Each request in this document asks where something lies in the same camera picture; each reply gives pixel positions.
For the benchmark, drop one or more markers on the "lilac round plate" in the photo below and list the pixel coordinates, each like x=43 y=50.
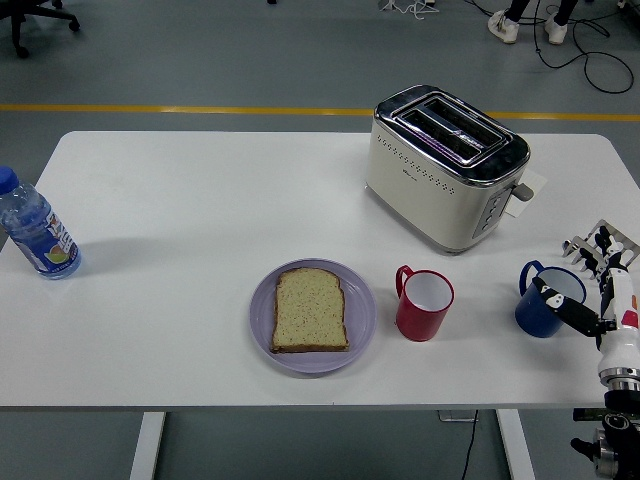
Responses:
x=360 y=310

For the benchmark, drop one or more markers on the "cream and chrome toaster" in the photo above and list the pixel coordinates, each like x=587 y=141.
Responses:
x=425 y=200

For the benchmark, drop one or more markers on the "red enamel cup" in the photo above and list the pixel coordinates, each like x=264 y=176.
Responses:
x=420 y=325

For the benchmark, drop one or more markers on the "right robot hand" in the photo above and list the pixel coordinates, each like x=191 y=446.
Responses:
x=620 y=345

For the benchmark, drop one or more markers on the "black office chair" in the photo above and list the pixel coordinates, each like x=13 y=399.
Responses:
x=20 y=25

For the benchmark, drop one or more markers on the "white paper card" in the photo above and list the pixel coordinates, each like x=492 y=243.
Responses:
x=535 y=180

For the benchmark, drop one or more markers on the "white table leg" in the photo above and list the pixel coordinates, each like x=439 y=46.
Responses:
x=147 y=450
x=515 y=450

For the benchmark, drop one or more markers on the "slice of toast bread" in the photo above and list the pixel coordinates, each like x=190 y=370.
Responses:
x=310 y=315

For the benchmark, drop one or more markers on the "blue enamel cup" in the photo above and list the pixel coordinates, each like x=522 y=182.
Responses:
x=535 y=315

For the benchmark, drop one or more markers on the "water bottle with blue cap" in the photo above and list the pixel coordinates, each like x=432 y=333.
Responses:
x=35 y=230

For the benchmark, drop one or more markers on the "person's white shoe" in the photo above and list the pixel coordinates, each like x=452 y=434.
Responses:
x=556 y=31
x=502 y=27

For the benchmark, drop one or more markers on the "silver metal toast rack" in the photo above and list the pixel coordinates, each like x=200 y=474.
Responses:
x=582 y=247

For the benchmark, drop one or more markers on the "grey under-table bracket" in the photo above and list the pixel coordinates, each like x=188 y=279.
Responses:
x=452 y=415

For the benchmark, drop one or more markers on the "person's leg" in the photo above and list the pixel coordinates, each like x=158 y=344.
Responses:
x=566 y=10
x=517 y=9

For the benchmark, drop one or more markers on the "dark green under-table device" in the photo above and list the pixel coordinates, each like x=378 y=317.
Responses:
x=585 y=414

